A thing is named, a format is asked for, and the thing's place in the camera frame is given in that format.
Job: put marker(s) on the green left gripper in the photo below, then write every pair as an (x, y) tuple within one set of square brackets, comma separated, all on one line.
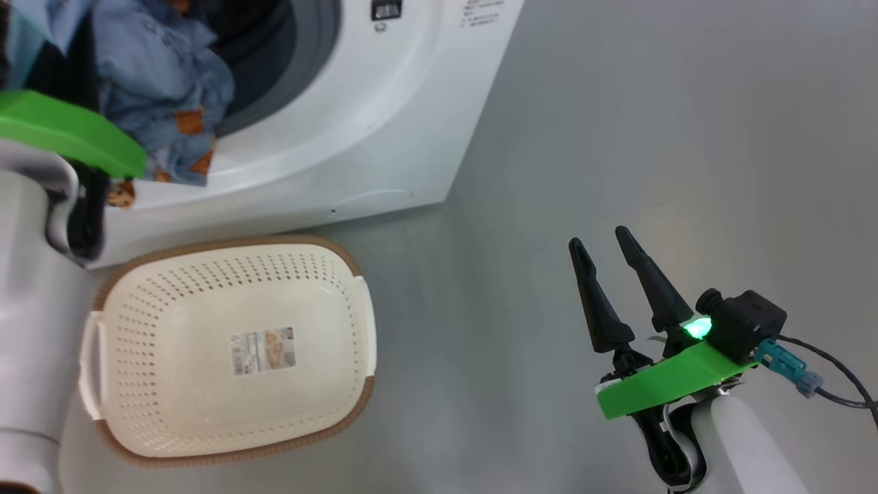
[(68, 130)]

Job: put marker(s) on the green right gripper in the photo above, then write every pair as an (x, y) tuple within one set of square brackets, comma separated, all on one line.
[(658, 384)]

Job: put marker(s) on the blue printed garment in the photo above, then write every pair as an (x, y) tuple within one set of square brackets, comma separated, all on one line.
[(158, 75)]

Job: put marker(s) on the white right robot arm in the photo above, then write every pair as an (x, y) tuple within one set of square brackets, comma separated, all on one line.
[(748, 453)]

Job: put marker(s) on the grey rubber door gasket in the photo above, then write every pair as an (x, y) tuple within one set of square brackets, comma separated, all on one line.
[(309, 48)]

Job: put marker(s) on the white front-load washing machine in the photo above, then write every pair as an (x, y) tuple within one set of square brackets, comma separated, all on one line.
[(384, 116)]

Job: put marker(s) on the black door lock latch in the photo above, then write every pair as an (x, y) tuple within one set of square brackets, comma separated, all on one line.
[(386, 9)]

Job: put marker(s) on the cream perforated laundry basket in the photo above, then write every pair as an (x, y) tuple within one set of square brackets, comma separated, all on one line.
[(206, 288)]

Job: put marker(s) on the round white filter cover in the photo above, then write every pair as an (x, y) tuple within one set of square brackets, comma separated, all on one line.
[(374, 200)]

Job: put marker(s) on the paper label inside basket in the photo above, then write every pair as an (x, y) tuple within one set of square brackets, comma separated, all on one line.
[(263, 351)]

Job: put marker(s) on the small printed text sticker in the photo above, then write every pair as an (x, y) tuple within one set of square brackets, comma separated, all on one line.
[(482, 12)]

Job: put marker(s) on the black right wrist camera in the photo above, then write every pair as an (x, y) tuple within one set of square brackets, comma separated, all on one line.
[(748, 322)]

